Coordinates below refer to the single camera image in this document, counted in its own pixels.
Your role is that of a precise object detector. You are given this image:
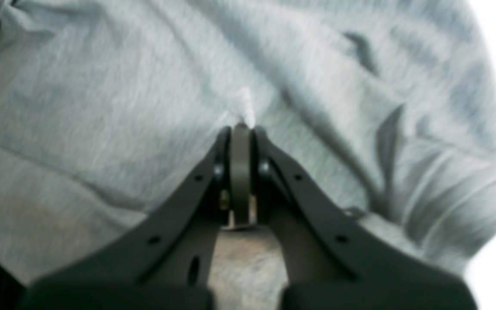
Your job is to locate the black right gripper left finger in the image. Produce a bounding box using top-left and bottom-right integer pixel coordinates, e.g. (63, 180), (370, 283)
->
(22, 124), (255, 310)

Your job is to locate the grey T-shirt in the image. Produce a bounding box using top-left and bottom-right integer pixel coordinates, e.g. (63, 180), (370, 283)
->
(0, 0), (496, 284)

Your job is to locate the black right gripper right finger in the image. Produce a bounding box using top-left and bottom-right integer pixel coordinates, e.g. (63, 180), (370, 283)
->
(252, 127), (477, 310)

